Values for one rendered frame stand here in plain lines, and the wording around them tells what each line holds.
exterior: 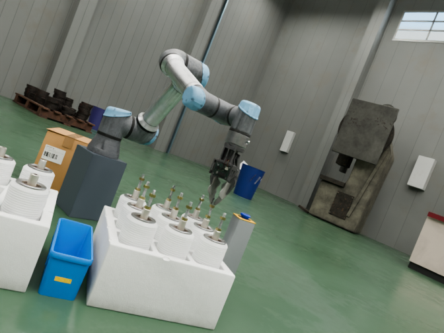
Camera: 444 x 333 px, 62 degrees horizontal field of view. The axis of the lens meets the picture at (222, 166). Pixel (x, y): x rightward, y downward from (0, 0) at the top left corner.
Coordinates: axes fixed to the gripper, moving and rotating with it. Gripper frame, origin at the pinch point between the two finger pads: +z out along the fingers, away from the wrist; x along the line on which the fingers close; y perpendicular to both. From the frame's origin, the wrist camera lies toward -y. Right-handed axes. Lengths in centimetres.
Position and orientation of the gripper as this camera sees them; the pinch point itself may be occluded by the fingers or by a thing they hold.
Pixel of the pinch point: (215, 200)
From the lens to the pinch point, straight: 128.0
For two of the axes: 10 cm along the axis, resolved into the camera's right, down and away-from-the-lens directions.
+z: -3.7, 9.3, 0.3
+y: -2.9, -0.8, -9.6
